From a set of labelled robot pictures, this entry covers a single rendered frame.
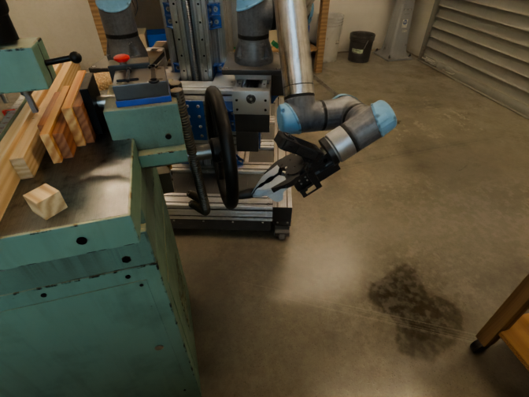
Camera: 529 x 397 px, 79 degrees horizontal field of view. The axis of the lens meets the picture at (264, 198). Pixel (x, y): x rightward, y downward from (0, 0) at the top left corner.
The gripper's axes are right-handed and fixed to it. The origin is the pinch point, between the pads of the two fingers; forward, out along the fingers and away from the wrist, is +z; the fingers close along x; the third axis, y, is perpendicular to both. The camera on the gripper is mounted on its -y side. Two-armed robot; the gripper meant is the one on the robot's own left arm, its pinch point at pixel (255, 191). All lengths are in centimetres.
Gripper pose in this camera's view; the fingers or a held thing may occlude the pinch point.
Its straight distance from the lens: 76.4
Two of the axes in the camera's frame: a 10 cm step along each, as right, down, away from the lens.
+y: 4.7, 5.9, 6.6
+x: -2.8, -6.1, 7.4
